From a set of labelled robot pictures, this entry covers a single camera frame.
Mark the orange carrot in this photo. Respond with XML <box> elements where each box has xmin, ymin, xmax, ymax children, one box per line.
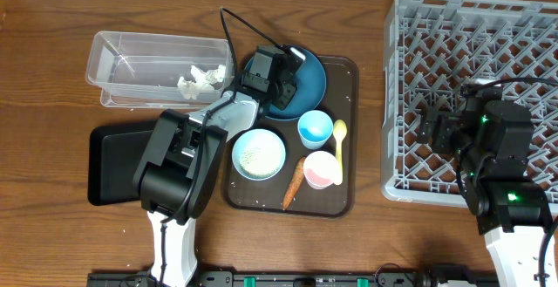
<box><xmin>282</xmin><ymin>157</ymin><xmax>306</xmax><ymax>210</ymax></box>

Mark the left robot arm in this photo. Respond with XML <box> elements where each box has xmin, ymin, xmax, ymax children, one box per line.
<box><xmin>133</xmin><ymin>72</ymin><xmax>296</xmax><ymax>286</ymax></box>

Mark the pink white cup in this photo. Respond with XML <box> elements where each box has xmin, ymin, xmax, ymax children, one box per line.
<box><xmin>303</xmin><ymin>151</ymin><xmax>343</xmax><ymax>190</ymax></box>

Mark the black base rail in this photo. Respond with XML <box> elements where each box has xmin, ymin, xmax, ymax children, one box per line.
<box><xmin>85</xmin><ymin>263</ymin><xmax>498</xmax><ymax>287</ymax></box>

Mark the dark blue plate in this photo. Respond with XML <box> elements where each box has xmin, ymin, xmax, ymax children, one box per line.
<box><xmin>238</xmin><ymin>45</ymin><xmax>327</xmax><ymax>120</ymax></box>

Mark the light blue cup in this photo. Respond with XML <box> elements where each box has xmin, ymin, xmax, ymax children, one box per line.
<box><xmin>297</xmin><ymin>110</ymin><xmax>333</xmax><ymax>150</ymax></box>

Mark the clear plastic waste bin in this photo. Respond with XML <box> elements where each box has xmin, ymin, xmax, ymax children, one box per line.
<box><xmin>85</xmin><ymin>31</ymin><xmax>233</xmax><ymax>110</ymax></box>

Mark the brown serving tray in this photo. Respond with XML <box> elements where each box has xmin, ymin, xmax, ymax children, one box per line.
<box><xmin>221</xmin><ymin>56</ymin><xmax>359</xmax><ymax>218</ymax></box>

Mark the yellow plastic spoon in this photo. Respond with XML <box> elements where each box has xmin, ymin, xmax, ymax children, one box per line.
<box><xmin>332</xmin><ymin>120</ymin><xmax>348</xmax><ymax>185</ymax></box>

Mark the grey dishwasher rack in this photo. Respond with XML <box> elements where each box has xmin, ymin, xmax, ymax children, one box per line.
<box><xmin>381</xmin><ymin>0</ymin><xmax>557</xmax><ymax>207</ymax></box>

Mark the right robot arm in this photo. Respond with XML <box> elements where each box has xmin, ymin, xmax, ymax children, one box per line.
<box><xmin>417</xmin><ymin>99</ymin><xmax>557</xmax><ymax>286</ymax></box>

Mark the light blue rice bowl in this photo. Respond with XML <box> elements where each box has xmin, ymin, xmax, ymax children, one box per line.
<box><xmin>231</xmin><ymin>129</ymin><xmax>286</xmax><ymax>181</ymax></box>

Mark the white tissue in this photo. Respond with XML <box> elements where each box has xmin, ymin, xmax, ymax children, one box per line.
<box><xmin>177</xmin><ymin>65</ymin><xmax>226</xmax><ymax>99</ymax></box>

